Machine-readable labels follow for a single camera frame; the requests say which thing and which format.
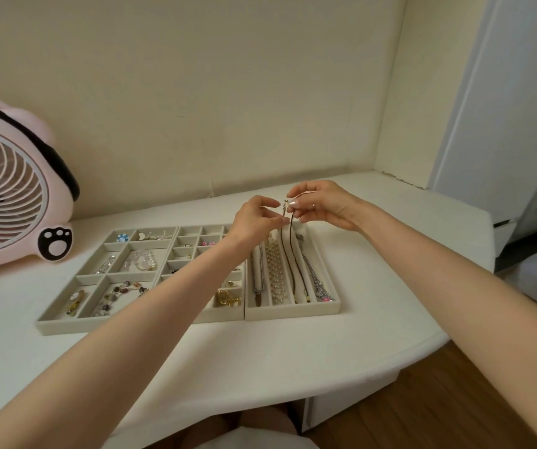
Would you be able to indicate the person's right hand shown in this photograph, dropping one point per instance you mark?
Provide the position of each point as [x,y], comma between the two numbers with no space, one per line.
[331,205]

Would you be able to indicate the person's left hand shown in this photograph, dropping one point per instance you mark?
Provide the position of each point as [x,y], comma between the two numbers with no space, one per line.
[254,222]

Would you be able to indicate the pink star earring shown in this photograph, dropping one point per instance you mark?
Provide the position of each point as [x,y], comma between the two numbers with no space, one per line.
[208,244]

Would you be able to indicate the gold oval hoop earring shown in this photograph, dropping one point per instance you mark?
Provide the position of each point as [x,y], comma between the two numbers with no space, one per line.
[224,296]

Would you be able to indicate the rhinestone bow brooch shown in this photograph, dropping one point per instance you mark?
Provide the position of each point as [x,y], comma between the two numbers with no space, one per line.
[158,236]

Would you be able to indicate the grey necklace tray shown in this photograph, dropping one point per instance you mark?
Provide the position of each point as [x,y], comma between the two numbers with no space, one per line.
[296,312]

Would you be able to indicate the grey earring grid tray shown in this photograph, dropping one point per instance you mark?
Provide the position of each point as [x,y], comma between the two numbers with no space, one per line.
[217,317]

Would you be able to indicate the grey bracelet tray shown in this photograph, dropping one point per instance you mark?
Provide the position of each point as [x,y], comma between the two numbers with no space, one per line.
[53,328]

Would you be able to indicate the person's right forearm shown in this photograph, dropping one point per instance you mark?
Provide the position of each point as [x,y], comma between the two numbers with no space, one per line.
[474,303]

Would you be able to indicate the person's left forearm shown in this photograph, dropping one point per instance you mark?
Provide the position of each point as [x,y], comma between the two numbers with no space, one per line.
[100,364]

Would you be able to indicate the white table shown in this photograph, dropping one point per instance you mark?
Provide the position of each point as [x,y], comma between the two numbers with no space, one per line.
[273,350]

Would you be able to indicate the white door panel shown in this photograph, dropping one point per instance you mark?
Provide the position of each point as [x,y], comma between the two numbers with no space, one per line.
[497,112]

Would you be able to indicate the pink animal-shaped desk fan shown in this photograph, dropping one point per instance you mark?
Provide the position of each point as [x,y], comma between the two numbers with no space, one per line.
[11,196]

